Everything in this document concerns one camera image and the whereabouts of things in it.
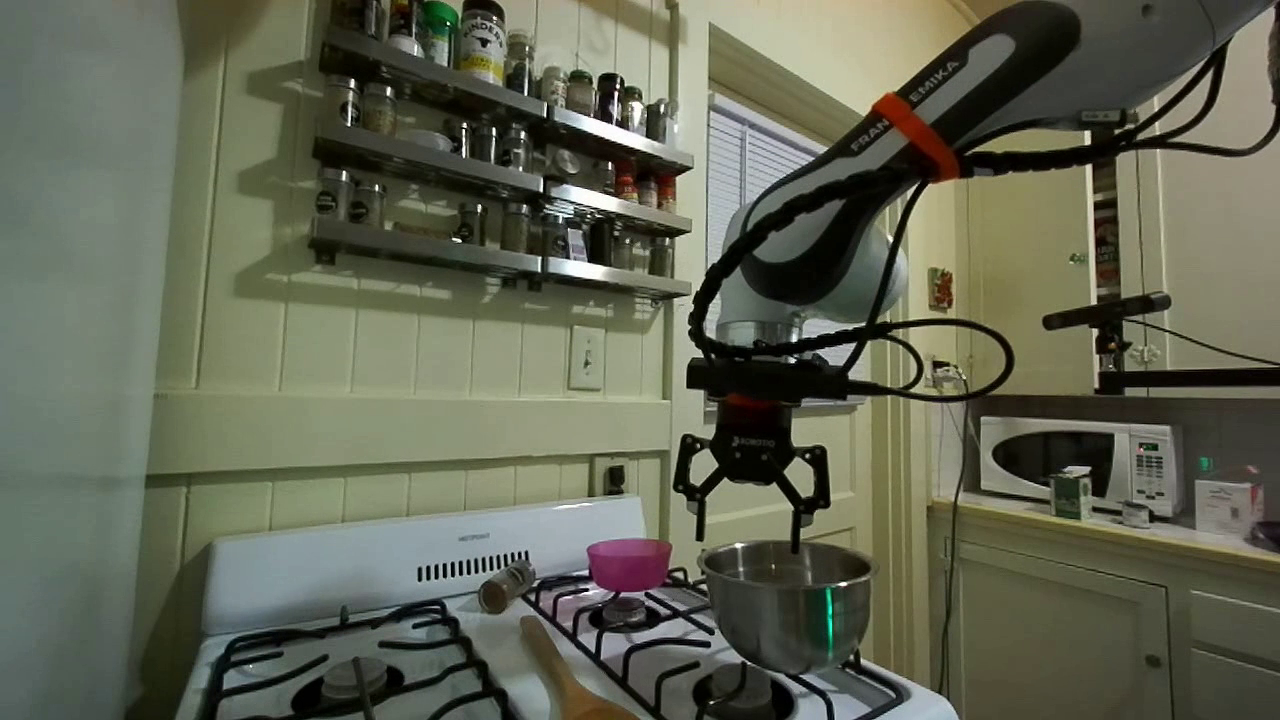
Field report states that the cream upper wall cabinet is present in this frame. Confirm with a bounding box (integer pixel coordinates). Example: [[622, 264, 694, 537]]
[[965, 132, 1280, 392]]

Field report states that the black stove grate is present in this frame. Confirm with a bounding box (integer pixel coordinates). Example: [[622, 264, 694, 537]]
[[520, 564, 913, 720], [196, 594, 517, 720]]

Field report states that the cream lower cabinet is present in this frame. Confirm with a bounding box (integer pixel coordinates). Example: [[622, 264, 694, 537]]
[[928, 496, 1280, 720]]

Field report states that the white gas stove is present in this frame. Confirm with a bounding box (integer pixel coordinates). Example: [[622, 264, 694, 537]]
[[172, 491, 960, 720]]

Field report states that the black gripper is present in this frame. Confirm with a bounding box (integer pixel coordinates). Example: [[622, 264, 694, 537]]
[[671, 392, 833, 551]]

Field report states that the cream wall switch plate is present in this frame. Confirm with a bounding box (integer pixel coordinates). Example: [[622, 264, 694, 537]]
[[567, 320, 612, 395]]

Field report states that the green lid bottle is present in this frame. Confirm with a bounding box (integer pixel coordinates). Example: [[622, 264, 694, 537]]
[[417, 0, 463, 67]]

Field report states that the white pink box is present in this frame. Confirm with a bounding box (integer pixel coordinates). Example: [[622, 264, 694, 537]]
[[1193, 474, 1267, 539]]

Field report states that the white refrigerator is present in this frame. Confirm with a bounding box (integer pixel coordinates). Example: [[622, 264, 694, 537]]
[[0, 0, 185, 720]]

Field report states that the green can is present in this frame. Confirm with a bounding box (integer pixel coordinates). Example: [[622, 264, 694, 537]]
[[1052, 459, 1094, 520]]

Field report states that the white microwave oven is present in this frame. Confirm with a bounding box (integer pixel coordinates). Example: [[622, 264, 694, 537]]
[[974, 411, 1189, 525]]

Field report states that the pink plastic bowl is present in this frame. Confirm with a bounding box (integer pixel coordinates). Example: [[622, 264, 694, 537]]
[[585, 537, 677, 594]]

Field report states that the stainless steel bowl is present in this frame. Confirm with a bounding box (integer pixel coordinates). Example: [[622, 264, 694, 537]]
[[694, 537, 879, 677]]

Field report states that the round wooden brush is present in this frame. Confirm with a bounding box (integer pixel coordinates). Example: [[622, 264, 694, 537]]
[[473, 564, 540, 615]]

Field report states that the dark spice jar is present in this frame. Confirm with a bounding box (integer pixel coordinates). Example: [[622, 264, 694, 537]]
[[596, 67, 626, 129]]

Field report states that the grey wall spice rack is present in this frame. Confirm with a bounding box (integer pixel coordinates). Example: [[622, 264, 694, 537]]
[[303, 22, 694, 301]]

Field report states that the large jar white label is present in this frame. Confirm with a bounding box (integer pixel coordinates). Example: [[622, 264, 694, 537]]
[[454, 0, 513, 88]]

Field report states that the wooden spatula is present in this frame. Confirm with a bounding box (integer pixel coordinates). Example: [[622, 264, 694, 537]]
[[517, 610, 649, 720]]

